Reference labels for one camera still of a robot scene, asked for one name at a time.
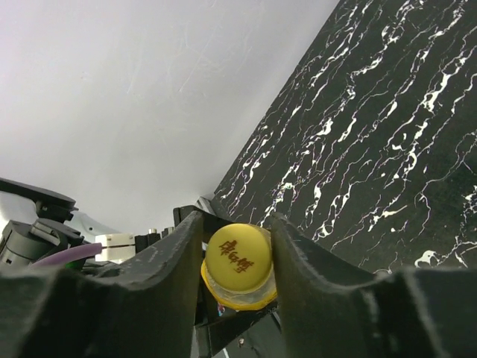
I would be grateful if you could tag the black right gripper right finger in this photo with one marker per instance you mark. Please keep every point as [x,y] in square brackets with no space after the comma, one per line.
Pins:
[330,308]

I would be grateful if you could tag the yellow juice bottle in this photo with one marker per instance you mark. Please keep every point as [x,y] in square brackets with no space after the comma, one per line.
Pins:
[256,299]

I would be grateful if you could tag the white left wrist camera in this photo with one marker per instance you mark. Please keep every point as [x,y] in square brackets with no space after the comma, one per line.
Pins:
[116,247]

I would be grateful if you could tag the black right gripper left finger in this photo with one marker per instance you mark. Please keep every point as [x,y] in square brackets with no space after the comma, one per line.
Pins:
[144,307]

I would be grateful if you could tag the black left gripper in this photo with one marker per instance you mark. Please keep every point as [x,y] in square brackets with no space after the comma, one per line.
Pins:
[221,331]

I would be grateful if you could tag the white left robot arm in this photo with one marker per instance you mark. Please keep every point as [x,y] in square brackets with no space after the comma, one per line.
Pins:
[41,228]

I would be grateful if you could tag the yellow bottle cap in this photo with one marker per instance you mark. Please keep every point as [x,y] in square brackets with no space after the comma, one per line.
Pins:
[238,257]

